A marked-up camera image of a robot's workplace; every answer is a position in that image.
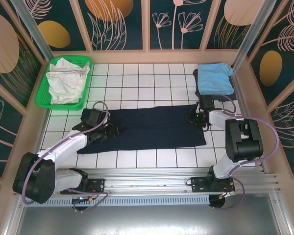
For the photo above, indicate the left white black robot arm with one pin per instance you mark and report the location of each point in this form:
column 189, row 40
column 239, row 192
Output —
column 39, row 181

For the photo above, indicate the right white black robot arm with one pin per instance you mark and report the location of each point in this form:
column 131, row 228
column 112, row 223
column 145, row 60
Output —
column 245, row 142

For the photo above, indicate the aluminium side rail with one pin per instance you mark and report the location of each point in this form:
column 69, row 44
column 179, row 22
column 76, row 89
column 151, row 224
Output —
column 245, row 98

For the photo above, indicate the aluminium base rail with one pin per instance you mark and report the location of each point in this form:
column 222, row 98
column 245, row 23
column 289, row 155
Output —
column 147, row 178

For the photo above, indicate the green plastic mesh basket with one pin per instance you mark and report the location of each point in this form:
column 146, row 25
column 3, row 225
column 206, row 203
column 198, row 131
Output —
column 42, row 98

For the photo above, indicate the white crumpled t-shirt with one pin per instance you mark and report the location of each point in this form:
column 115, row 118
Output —
column 66, row 80

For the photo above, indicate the light blue folded t-shirt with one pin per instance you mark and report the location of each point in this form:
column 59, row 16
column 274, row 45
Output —
column 214, row 78

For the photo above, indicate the aluminium frame post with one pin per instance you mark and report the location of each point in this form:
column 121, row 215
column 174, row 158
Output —
column 252, row 31
column 34, row 27

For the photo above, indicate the dark grey folded t-shirt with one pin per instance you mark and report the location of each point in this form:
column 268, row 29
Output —
column 232, row 97

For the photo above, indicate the yellow power connector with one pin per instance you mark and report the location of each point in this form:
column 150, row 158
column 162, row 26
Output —
column 221, row 196
column 90, row 200

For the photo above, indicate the grey metal sheet panel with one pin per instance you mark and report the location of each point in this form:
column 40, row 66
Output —
column 147, row 220

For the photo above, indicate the navy blue t-shirt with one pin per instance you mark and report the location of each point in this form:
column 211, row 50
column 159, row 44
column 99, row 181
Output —
column 152, row 129

